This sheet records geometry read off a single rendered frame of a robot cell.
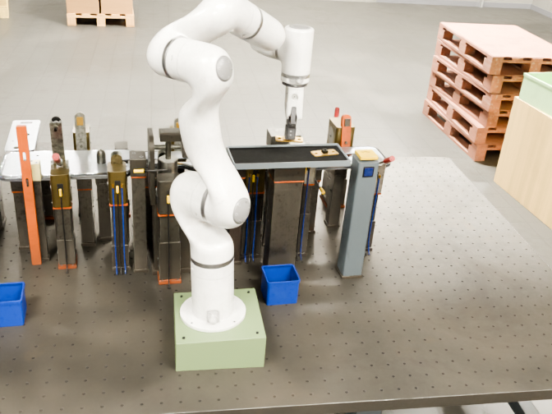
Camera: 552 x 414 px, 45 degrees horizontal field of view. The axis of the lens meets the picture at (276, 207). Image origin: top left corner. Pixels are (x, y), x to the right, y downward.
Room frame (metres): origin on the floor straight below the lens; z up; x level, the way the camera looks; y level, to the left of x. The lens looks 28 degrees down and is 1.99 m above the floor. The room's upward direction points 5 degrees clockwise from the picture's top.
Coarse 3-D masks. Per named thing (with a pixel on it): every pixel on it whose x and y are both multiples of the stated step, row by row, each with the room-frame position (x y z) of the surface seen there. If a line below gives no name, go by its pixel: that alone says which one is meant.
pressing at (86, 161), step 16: (16, 160) 2.03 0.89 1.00; (48, 160) 2.05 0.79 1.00; (80, 160) 2.07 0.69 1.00; (96, 160) 2.08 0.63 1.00; (128, 160) 2.11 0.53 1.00; (0, 176) 1.90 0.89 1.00; (16, 176) 1.91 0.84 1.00; (48, 176) 1.93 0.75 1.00; (80, 176) 1.95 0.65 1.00; (96, 176) 1.97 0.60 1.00; (128, 176) 2.00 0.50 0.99
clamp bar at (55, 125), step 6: (54, 120) 1.91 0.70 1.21; (60, 120) 1.89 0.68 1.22; (54, 126) 1.86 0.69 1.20; (60, 126) 1.88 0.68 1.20; (54, 132) 1.87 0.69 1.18; (60, 132) 1.88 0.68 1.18; (54, 138) 1.88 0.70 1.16; (60, 138) 1.88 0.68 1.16; (54, 144) 1.88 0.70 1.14; (60, 144) 1.88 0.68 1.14; (54, 150) 1.88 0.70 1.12; (60, 150) 1.89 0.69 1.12; (60, 156) 1.89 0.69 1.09; (54, 162) 1.89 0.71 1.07
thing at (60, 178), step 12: (60, 168) 1.89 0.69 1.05; (60, 180) 1.85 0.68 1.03; (60, 192) 1.84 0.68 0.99; (60, 204) 1.85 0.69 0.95; (60, 216) 1.85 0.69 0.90; (60, 228) 1.85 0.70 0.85; (72, 228) 1.91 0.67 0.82; (60, 240) 1.85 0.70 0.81; (72, 240) 1.86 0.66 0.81; (60, 252) 1.85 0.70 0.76; (72, 252) 1.86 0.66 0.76; (60, 264) 1.85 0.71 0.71; (72, 264) 1.85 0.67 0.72
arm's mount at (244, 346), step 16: (176, 304) 1.58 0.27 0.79; (256, 304) 1.60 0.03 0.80; (176, 320) 1.50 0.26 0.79; (256, 320) 1.52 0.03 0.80; (176, 336) 1.43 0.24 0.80; (192, 336) 1.43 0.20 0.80; (208, 336) 1.44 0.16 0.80; (224, 336) 1.44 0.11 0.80; (240, 336) 1.44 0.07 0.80; (256, 336) 1.45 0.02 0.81; (176, 352) 1.40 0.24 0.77; (192, 352) 1.41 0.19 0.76; (208, 352) 1.42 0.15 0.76; (224, 352) 1.42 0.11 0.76; (240, 352) 1.43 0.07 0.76; (256, 352) 1.44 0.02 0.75; (176, 368) 1.40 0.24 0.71; (192, 368) 1.41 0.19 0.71; (208, 368) 1.42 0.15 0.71; (224, 368) 1.42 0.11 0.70
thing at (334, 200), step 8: (336, 176) 2.27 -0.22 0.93; (344, 176) 2.28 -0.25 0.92; (336, 184) 2.28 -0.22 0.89; (336, 192) 2.28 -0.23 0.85; (328, 200) 2.31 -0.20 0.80; (336, 200) 2.28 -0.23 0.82; (328, 208) 2.30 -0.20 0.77; (336, 208) 2.28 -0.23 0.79; (328, 216) 2.29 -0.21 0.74; (336, 216) 2.28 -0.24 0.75; (328, 224) 2.28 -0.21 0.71; (336, 224) 2.28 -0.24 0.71
